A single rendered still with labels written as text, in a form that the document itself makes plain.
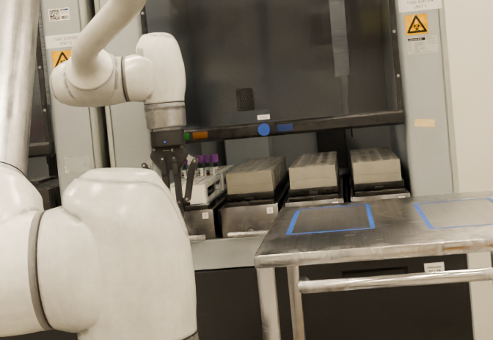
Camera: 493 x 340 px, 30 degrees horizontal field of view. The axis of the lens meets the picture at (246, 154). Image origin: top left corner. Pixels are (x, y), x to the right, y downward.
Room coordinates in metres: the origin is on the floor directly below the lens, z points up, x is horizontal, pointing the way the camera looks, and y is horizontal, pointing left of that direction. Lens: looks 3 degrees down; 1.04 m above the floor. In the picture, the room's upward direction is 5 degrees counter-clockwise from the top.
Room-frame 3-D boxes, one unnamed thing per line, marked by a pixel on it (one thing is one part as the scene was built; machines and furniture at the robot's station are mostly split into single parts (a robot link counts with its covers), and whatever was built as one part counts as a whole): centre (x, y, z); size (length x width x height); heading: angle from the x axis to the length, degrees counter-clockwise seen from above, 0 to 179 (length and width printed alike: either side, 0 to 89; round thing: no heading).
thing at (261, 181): (2.22, 0.00, 0.85); 0.12 x 0.02 x 0.06; 84
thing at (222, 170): (2.65, 0.10, 0.83); 0.30 x 0.10 x 0.06; 174
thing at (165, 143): (2.04, 0.17, 0.96); 0.08 x 0.07 x 0.09; 84
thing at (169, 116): (2.04, 0.17, 1.03); 0.09 x 0.09 x 0.06
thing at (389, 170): (2.19, -0.31, 0.85); 0.12 x 0.02 x 0.06; 83
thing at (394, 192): (2.42, -0.33, 0.78); 0.73 x 0.14 x 0.09; 174
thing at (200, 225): (2.47, 0.12, 0.78); 0.73 x 0.14 x 0.09; 174
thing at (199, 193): (2.34, 0.14, 0.83); 0.30 x 0.10 x 0.06; 174
